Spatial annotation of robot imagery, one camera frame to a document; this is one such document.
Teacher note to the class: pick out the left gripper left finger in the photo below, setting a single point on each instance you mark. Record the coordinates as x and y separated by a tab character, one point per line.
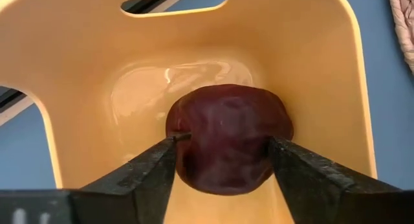
97	208

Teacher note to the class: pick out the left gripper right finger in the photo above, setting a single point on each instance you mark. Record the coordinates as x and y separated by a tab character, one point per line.
339	204

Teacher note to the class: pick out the dark red apple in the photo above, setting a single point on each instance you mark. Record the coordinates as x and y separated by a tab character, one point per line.
226	133

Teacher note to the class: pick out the yellow plastic bin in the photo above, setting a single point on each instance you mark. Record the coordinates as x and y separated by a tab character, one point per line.
97	55

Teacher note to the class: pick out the round woven placemat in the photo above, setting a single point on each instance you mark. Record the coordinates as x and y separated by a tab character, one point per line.
406	29

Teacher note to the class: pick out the black table frame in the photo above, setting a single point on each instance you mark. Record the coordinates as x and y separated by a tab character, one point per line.
8	99

